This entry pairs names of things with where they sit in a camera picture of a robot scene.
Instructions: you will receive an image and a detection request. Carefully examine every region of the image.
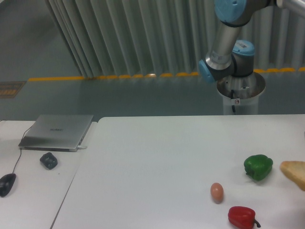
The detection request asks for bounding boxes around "triangular toasted bread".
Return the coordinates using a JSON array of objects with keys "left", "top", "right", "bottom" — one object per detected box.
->
[{"left": 280, "top": 161, "right": 305, "bottom": 191}]

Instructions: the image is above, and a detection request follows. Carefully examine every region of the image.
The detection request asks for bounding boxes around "black computer mouse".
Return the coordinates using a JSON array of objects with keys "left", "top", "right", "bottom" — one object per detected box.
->
[{"left": 0, "top": 173, "right": 17, "bottom": 198}]

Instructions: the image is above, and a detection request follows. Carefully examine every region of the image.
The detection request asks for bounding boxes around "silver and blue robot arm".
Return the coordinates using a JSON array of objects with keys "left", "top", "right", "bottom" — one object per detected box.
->
[{"left": 199, "top": 0, "right": 305, "bottom": 83}]

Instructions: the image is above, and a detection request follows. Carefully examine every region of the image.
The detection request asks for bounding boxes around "white usb dongle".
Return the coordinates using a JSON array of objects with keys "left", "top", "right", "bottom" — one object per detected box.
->
[{"left": 77, "top": 146, "right": 87, "bottom": 150}]

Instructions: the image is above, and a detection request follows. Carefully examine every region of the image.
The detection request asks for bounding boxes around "grey pleated curtain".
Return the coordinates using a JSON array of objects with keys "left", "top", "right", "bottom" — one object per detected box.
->
[{"left": 46, "top": 0, "right": 305, "bottom": 78}]

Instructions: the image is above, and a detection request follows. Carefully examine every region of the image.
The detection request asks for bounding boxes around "silver closed laptop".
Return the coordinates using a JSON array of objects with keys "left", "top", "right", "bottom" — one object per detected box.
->
[{"left": 19, "top": 114, "right": 93, "bottom": 152}]

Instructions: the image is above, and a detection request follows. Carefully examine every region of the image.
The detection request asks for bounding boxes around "brown egg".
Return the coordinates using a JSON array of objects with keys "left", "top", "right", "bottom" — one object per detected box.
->
[{"left": 210, "top": 183, "right": 224, "bottom": 201}]

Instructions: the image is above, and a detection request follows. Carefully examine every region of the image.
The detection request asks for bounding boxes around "small black folded gadget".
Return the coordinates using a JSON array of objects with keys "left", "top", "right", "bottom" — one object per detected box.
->
[{"left": 40, "top": 152, "right": 58, "bottom": 170}]

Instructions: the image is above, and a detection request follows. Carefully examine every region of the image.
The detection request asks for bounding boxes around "green bell pepper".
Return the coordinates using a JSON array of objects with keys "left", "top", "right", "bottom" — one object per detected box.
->
[{"left": 244, "top": 155, "right": 274, "bottom": 181}]

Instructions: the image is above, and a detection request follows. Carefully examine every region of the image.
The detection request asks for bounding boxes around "red bell pepper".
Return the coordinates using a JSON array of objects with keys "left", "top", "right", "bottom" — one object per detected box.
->
[{"left": 228, "top": 206, "right": 261, "bottom": 229}]

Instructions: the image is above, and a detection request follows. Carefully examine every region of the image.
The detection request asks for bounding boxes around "black pedestal cable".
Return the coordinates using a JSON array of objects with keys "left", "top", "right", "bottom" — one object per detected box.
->
[{"left": 230, "top": 89, "right": 236, "bottom": 115}]

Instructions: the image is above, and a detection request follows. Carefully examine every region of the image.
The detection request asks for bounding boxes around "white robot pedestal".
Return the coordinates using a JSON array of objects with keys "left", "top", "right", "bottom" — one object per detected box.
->
[{"left": 216, "top": 72, "right": 266, "bottom": 115}]

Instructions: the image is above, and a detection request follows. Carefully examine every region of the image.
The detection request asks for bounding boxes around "black mouse cable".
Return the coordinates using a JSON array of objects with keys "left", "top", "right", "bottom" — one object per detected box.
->
[{"left": 11, "top": 124, "right": 37, "bottom": 175}]

